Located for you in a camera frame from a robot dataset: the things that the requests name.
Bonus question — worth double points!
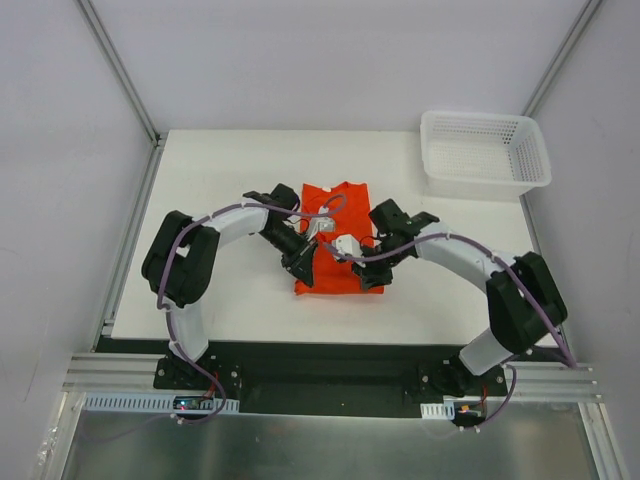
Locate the orange t shirt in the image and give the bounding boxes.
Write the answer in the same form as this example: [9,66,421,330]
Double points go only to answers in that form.
[294,182,384,295]

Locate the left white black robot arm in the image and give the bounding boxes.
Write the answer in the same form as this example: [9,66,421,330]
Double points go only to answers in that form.
[141,183,317,389]

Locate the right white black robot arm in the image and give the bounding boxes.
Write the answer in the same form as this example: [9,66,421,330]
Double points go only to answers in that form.
[334,200,568,397]

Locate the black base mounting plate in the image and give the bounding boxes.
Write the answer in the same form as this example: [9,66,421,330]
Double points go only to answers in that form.
[152,342,509,419]

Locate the white plastic basket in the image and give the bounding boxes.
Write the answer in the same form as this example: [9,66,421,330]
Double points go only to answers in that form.
[420,110,552,202]

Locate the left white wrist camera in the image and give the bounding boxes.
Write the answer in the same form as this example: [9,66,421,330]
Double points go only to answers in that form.
[305,216,336,239]

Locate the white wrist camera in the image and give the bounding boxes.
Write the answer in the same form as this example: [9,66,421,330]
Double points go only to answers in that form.
[325,234,364,262]
[305,216,336,239]

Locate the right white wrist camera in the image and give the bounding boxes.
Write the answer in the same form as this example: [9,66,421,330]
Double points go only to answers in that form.
[325,234,364,262]

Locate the right white cable duct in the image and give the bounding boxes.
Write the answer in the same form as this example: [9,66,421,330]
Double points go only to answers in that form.
[420,401,455,421]

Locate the white cable duct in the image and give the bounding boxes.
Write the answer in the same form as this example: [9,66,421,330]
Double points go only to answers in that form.
[84,392,240,415]
[420,401,455,421]

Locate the aluminium front rail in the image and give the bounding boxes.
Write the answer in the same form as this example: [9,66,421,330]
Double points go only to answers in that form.
[63,352,604,403]

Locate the left white cable duct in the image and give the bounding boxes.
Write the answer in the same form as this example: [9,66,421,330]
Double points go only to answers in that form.
[84,392,240,415]

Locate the left aluminium frame post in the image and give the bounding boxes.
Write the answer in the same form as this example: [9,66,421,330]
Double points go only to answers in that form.
[74,0,164,147]

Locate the aluminium frame post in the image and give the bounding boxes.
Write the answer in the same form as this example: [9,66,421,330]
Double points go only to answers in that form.
[521,0,606,118]
[74,0,164,147]

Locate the right aluminium frame post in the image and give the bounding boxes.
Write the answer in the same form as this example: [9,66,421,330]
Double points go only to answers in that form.
[521,0,606,118]

